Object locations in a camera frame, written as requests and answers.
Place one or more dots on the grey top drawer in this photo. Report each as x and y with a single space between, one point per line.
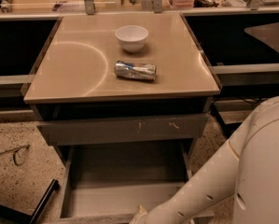
121 130

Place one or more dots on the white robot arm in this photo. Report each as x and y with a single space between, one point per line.
246 168

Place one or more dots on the black table frame leg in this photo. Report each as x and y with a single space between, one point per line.
228 119

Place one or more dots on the white bowl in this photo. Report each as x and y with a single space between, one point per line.
131 38

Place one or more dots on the thin metal wire hook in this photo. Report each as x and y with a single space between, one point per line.
18 154

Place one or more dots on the grey drawer cabinet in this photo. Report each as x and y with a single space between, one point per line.
119 78

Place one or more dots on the crushed silver can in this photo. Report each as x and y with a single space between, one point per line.
138 71

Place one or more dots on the black stand leg left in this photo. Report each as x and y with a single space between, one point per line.
22 218

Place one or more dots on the grey drawer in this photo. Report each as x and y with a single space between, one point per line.
104 183
121 130

